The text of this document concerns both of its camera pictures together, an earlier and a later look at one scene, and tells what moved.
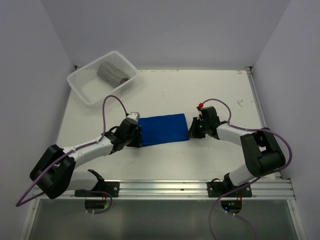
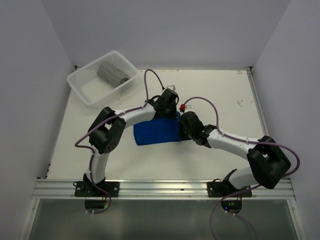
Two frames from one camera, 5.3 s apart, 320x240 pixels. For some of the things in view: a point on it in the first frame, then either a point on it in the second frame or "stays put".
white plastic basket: x=108 y=75 stays put
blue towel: x=163 y=129 stays put
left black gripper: x=138 y=141 -> x=174 y=113
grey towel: x=113 y=74 stays put
